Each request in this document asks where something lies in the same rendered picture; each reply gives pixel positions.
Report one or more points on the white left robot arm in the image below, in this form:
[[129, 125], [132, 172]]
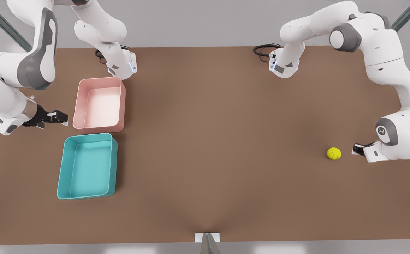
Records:
[[385, 53]]

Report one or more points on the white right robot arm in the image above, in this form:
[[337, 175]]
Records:
[[35, 60]]

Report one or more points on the yellow tennis ball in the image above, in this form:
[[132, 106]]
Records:
[[334, 153]]

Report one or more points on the pink rectangular tray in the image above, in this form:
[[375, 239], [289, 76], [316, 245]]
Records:
[[100, 105]]

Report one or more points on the teal rectangular tray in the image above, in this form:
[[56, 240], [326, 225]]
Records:
[[87, 165]]

